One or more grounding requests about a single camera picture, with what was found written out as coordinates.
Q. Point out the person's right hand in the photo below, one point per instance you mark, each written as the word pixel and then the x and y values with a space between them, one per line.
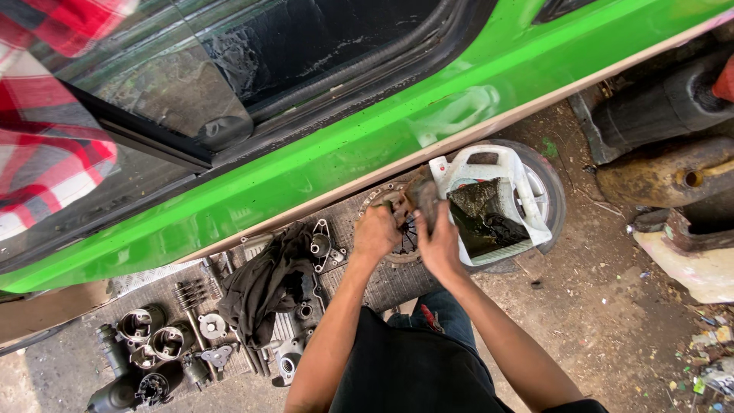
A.
pixel 440 246

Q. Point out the person's left hand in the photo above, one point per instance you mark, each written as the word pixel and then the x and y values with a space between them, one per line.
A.
pixel 373 232

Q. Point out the person's left fingers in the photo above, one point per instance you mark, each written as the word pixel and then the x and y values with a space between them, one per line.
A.
pixel 392 217

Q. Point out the person's right fingers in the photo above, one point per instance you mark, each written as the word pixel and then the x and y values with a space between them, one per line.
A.
pixel 427 221

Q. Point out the small greasy metal part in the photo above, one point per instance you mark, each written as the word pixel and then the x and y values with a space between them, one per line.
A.
pixel 399 205

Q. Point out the brown rag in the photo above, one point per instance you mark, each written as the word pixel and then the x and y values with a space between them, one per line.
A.
pixel 423 192

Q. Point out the round clutch pressure plate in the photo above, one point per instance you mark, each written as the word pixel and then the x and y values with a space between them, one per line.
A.
pixel 401 252

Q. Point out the black rubber mat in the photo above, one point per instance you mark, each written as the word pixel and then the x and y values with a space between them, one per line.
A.
pixel 355 287

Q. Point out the green vehicle body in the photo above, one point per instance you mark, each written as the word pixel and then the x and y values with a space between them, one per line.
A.
pixel 373 137

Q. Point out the cut white plastic canister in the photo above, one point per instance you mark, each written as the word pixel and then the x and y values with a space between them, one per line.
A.
pixel 504 172

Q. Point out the person's blue jeans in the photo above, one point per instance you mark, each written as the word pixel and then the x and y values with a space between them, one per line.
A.
pixel 450 312

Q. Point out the wheel with black tyre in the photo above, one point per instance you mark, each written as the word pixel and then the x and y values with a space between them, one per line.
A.
pixel 547 189

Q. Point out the ribbed aluminium cover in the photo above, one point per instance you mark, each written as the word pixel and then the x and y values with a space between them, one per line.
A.
pixel 255 245

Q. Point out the dark grey cloth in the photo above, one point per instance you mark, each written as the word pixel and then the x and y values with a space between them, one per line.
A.
pixel 264 292

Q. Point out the person's black shirt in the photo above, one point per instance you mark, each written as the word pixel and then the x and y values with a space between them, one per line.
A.
pixel 401 373

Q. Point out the aluminium engine casing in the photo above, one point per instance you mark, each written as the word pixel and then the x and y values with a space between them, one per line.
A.
pixel 288 360

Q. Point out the round metal flange plate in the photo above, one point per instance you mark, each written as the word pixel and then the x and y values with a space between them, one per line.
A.
pixel 213 326

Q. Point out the steel gear shaft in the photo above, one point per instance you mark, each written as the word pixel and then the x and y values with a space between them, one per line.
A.
pixel 192 304

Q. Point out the rusty brown metal tank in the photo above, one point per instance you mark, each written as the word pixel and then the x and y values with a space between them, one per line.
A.
pixel 648 178

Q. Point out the aluminium checker plate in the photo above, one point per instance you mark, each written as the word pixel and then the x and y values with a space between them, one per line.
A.
pixel 149 278

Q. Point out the black exhaust cylinder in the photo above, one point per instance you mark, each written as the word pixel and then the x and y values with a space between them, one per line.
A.
pixel 653 109

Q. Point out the large metal cylinder sleeve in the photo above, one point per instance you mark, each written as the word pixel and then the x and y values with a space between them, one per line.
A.
pixel 170 342
pixel 140 322

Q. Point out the pale pink body panel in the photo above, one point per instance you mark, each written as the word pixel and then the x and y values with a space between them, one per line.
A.
pixel 688 275

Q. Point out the small metal cylinder sleeve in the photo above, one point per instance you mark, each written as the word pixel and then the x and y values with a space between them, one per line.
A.
pixel 143 357

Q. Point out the black round slotted part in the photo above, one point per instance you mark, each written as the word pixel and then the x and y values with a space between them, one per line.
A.
pixel 153 390

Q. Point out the black ribbed motor part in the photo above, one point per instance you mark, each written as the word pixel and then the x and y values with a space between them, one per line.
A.
pixel 113 351

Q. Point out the heap of litter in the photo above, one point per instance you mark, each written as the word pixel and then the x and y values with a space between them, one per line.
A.
pixel 708 355

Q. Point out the red object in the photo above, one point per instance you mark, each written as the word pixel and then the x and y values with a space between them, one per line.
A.
pixel 725 80

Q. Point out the black cylindrical motor housing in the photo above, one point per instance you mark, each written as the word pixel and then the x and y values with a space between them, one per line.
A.
pixel 114 396

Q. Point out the aluminium housing bracket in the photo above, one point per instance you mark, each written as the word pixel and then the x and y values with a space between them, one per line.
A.
pixel 322 245

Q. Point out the flat metal bracket plate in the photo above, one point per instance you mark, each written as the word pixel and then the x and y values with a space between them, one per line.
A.
pixel 217 355

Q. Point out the rusty metal frame part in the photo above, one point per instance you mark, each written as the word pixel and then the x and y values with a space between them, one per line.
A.
pixel 682 229

